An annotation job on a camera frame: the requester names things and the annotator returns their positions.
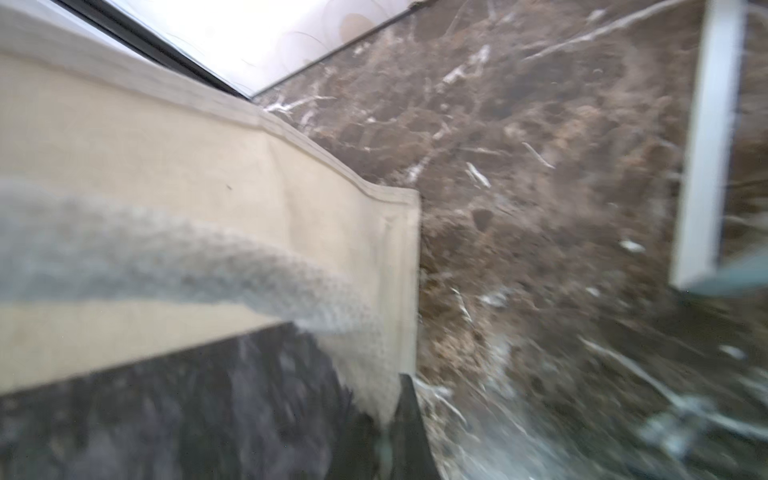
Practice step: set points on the cream canvas grocery bag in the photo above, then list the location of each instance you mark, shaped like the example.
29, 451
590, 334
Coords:
190, 287

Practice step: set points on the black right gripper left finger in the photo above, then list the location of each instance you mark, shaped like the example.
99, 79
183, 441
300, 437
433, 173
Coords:
355, 456

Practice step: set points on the teal plastic basket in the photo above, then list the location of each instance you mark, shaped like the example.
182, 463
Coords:
746, 272

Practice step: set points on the white wire wooden shelf rack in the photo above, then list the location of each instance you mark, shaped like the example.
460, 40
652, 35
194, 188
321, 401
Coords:
698, 225

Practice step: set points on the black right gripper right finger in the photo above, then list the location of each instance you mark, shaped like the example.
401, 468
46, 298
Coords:
412, 458

